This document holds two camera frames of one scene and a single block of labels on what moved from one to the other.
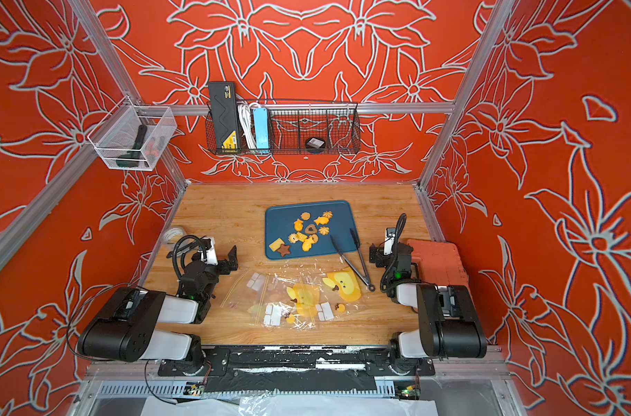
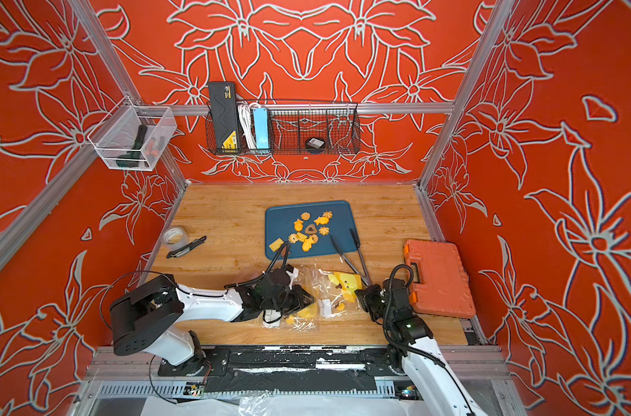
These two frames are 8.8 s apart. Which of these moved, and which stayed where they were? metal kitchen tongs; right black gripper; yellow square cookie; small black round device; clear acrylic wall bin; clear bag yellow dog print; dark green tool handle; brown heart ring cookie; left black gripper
Moved: right black gripper; clear bag yellow dog print; left black gripper
Stayed: brown heart ring cookie; small black round device; dark green tool handle; yellow square cookie; metal kitchen tongs; clear acrylic wall bin
